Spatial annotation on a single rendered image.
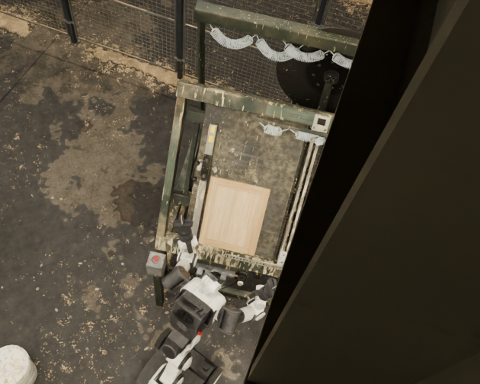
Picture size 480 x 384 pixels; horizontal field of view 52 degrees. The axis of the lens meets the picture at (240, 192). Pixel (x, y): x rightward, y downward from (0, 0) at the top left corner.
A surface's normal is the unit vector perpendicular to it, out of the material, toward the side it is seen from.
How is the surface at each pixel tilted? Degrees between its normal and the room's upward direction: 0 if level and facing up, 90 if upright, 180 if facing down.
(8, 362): 0
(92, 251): 0
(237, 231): 57
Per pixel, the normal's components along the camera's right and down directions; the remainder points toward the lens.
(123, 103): 0.11, -0.53
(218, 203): -0.11, 0.40
